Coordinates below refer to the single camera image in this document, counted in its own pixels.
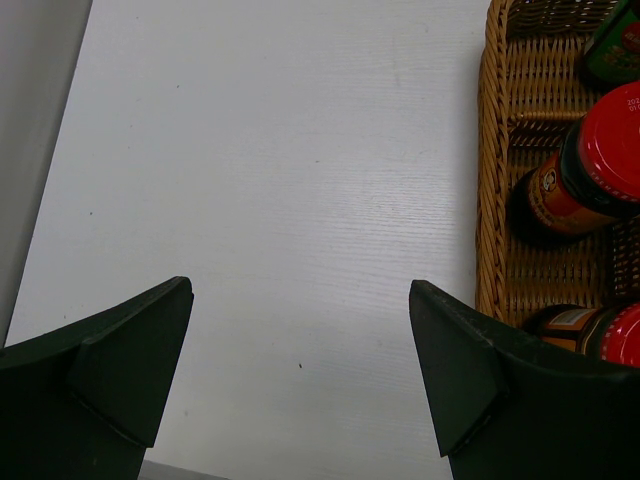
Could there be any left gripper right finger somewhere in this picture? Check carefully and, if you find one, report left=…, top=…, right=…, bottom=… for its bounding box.
left=409, top=280, right=639, bottom=479

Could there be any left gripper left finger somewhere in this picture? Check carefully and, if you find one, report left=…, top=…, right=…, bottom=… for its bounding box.
left=1, top=277, right=194, bottom=479

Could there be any yellow-cap sauce bottle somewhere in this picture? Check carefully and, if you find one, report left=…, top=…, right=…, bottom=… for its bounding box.
left=579, top=1, right=639, bottom=91

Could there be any wicker divided basket tray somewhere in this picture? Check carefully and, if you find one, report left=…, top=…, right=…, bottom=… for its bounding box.
left=475, top=1, right=639, bottom=326

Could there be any red-lid chili jar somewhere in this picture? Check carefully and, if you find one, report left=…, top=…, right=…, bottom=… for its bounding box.
left=507, top=81, right=639, bottom=249
left=522, top=302, right=639, bottom=368

